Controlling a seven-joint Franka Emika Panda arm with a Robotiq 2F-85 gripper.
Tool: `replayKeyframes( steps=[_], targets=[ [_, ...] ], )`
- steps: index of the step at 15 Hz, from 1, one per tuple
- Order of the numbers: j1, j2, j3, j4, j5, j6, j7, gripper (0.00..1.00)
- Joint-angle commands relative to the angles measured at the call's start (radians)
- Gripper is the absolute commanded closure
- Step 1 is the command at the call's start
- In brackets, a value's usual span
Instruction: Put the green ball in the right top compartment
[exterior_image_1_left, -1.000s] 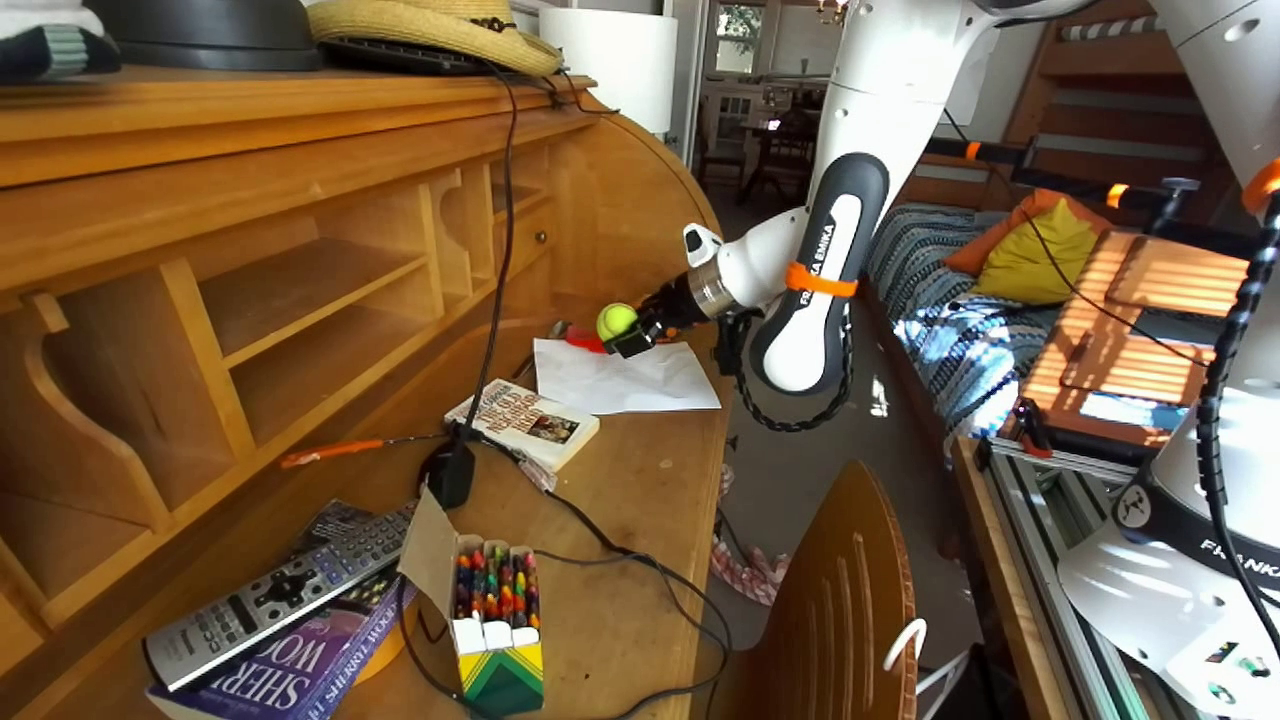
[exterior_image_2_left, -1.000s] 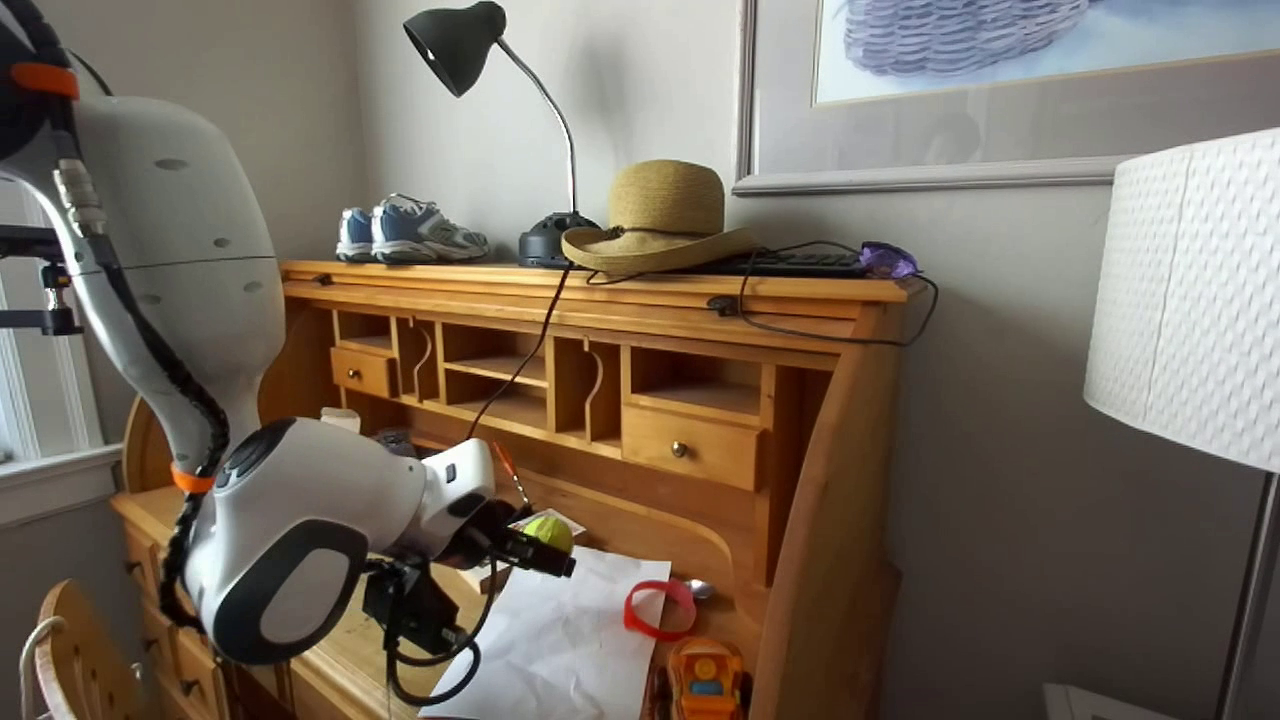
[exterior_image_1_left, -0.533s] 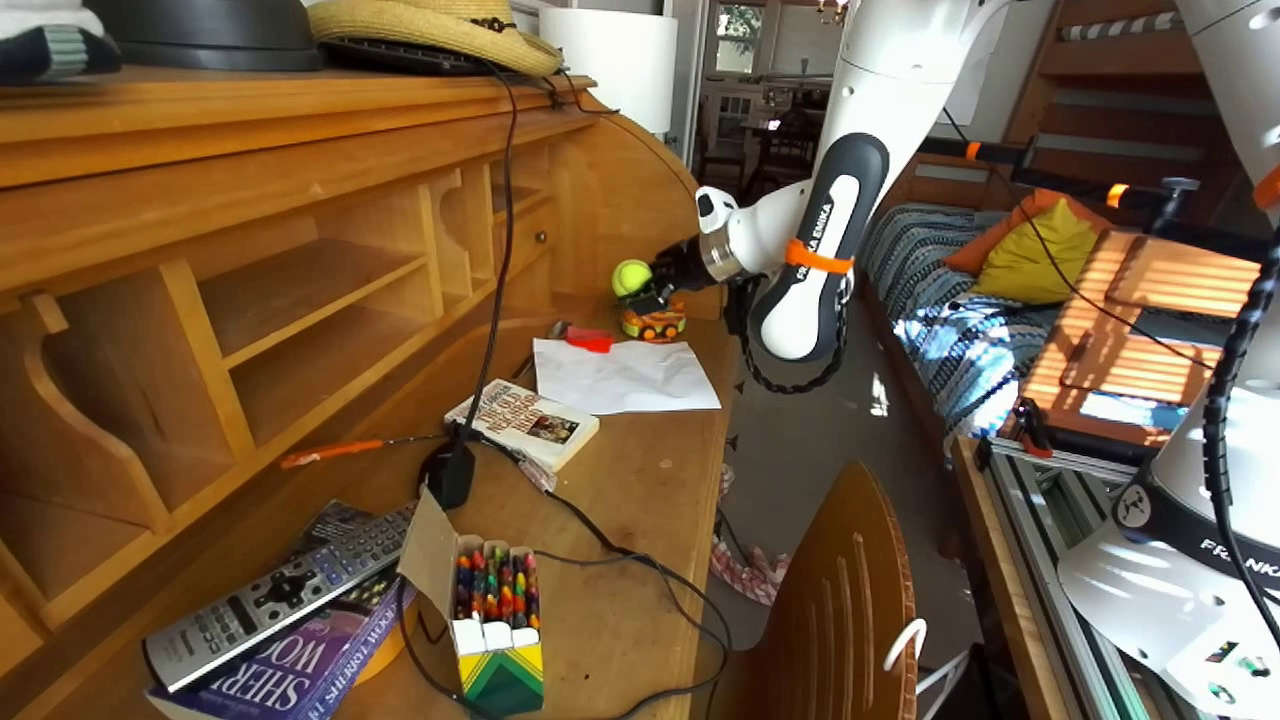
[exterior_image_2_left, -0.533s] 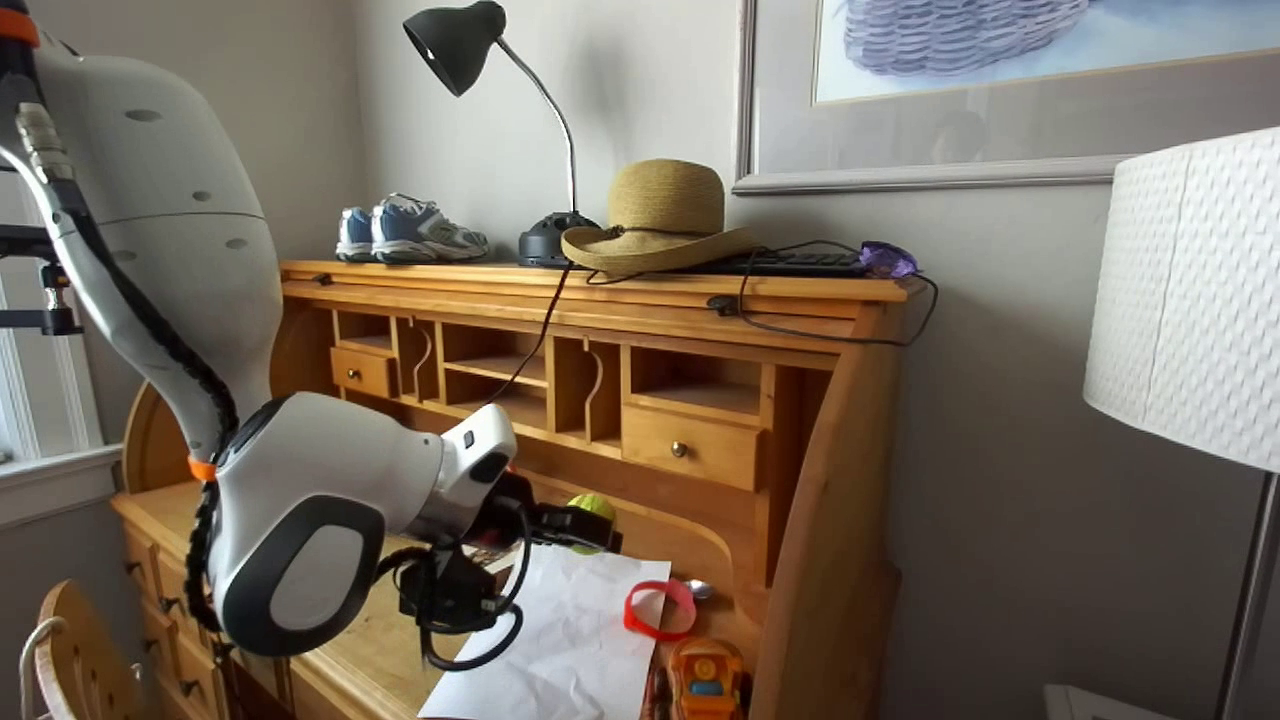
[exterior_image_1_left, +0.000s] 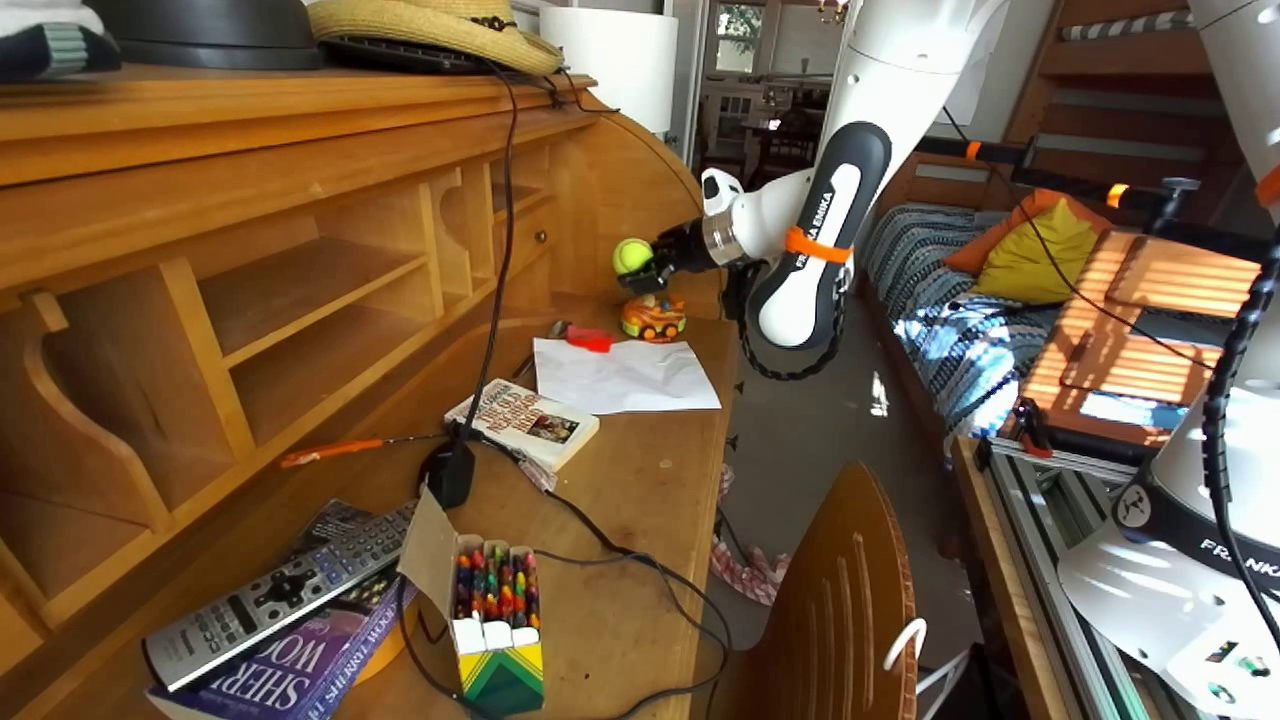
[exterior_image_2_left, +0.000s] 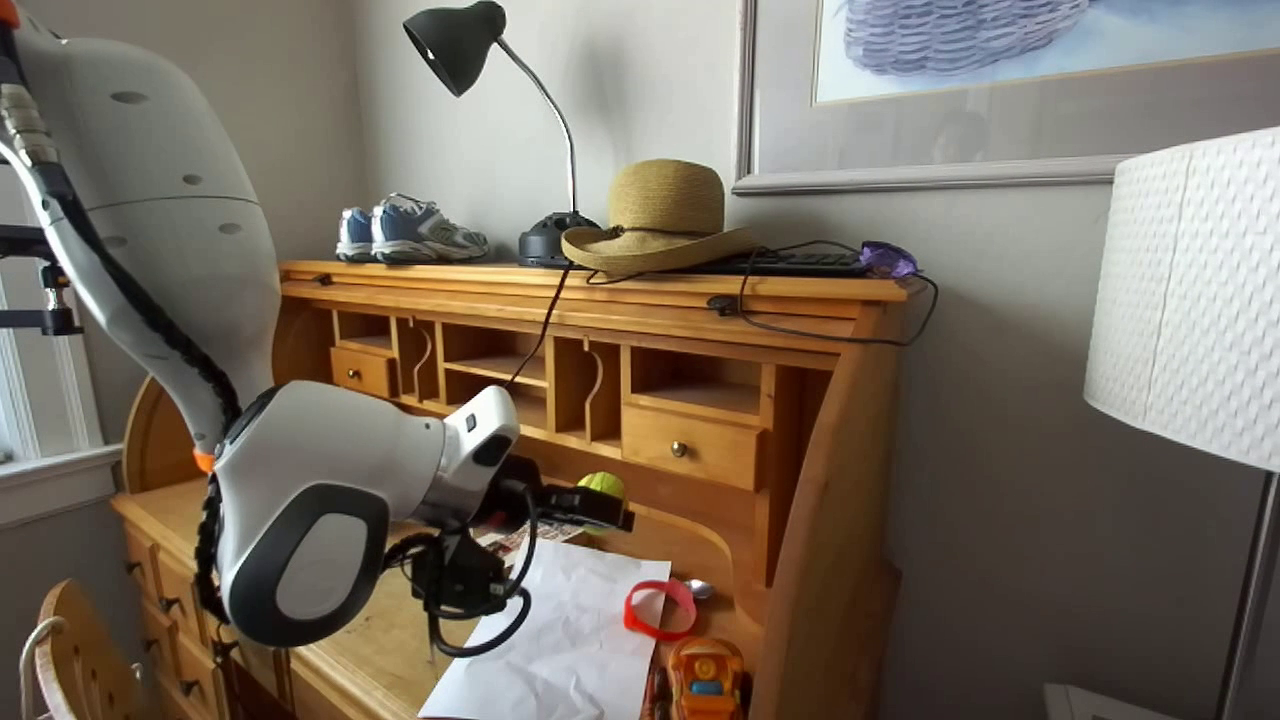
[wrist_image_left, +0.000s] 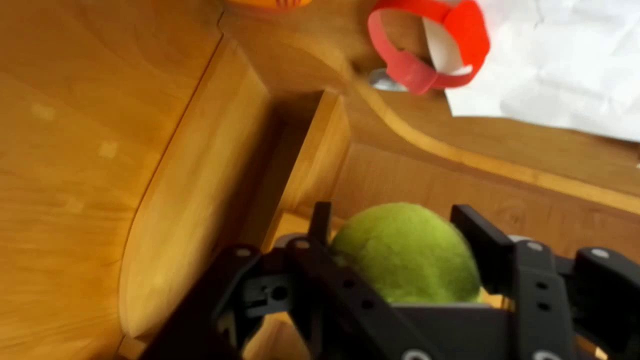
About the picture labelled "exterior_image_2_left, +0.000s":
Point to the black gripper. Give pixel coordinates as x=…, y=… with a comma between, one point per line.
x=522, y=488

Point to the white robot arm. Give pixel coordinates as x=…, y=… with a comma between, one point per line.
x=163, y=200

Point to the wooden drawer with metal knob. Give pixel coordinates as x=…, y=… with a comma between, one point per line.
x=363, y=369
x=693, y=447

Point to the white paper sheet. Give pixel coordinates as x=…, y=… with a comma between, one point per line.
x=573, y=640

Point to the orange toy car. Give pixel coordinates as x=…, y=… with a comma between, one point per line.
x=707, y=682

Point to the wooden roll-top desk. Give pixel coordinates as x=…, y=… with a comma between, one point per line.
x=801, y=534

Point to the straw sun hat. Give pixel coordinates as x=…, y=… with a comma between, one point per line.
x=663, y=212

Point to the white blue sneaker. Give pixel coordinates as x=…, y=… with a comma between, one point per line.
x=355, y=234
x=427, y=234

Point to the black flat case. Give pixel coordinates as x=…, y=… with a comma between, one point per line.
x=801, y=263

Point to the purple small object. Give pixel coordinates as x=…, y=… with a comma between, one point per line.
x=887, y=258

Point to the black desk lamp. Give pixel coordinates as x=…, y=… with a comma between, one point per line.
x=453, y=41

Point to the black metal stand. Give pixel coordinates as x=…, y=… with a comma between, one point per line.
x=40, y=321

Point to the white floor lamp shade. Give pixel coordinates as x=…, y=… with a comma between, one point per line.
x=1192, y=293

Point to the grey floor lamp pole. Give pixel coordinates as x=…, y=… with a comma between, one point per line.
x=1252, y=601

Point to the wrist mounted camera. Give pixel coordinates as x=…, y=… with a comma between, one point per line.
x=460, y=573

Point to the framed wall picture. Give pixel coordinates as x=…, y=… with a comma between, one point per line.
x=1015, y=132

